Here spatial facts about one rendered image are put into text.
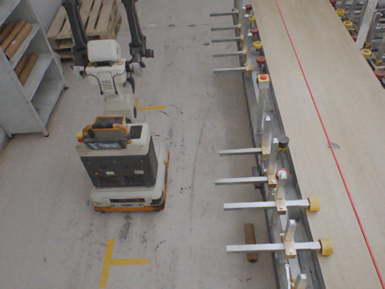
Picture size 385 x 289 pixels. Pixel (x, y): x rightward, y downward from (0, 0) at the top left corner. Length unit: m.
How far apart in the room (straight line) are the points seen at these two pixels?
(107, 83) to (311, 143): 1.49
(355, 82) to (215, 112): 1.59
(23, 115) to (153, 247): 2.01
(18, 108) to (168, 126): 1.55
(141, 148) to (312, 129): 1.22
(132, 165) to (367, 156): 1.65
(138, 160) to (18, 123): 1.83
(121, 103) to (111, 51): 0.45
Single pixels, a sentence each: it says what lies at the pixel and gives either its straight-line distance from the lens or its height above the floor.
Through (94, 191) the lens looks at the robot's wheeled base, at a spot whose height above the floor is 0.28.
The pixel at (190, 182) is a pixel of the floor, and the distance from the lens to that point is 3.21.
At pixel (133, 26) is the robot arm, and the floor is 1.42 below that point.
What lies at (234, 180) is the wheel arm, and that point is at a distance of 2.14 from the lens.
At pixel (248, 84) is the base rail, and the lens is 3.10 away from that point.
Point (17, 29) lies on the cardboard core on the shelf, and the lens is 4.14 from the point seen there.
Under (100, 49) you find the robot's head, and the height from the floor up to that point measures 1.35.
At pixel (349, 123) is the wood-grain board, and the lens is 2.56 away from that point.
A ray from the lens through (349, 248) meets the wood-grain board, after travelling 1.96.
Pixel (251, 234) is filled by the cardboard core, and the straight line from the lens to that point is 2.83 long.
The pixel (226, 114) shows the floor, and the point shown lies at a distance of 3.83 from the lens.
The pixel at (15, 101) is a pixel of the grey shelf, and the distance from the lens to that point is 3.87.
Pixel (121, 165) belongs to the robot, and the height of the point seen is 0.58.
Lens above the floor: 2.57
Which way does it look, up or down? 47 degrees down
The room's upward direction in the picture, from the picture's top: 6 degrees counter-clockwise
